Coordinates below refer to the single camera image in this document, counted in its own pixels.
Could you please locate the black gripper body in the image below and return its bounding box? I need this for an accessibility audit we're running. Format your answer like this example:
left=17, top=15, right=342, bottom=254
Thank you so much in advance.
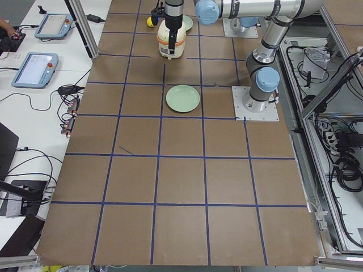
left=164, top=0, right=182, bottom=29

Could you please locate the white rice cooker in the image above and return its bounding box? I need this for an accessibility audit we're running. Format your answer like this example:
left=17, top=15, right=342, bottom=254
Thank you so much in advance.
left=157, top=19, right=187, bottom=60

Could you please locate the green plate near arm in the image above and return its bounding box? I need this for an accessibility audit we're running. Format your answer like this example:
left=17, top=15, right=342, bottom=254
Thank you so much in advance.
left=183, top=15, right=193, bottom=32
left=166, top=85, right=200, bottom=113

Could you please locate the yellow toy pepper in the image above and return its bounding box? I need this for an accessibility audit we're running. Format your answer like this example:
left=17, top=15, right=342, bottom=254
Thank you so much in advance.
left=146, top=17, right=155, bottom=28

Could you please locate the black power adapter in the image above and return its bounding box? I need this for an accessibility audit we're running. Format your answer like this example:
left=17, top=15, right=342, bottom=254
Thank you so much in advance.
left=86, top=14, right=105, bottom=23

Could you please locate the upper blue teach pendant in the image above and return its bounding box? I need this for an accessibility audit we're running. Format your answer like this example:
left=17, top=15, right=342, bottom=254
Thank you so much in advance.
left=34, top=14, right=73, bottom=39

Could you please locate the blue teach pendant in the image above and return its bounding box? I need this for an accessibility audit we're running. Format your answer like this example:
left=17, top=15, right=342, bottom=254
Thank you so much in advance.
left=11, top=52, right=58, bottom=89
left=34, top=14, right=73, bottom=39

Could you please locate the lower blue teach pendant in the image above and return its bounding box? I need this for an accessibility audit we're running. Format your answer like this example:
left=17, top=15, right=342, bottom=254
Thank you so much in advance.
left=11, top=52, right=58, bottom=89

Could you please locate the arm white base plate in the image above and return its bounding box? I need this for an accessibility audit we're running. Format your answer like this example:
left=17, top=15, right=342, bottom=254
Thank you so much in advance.
left=232, top=86, right=280, bottom=122
left=223, top=17, right=259, bottom=39

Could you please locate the aluminium frame post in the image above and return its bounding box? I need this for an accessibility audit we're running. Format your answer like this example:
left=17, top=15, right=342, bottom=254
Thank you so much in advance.
left=64, top=0, right=100, bottom=60

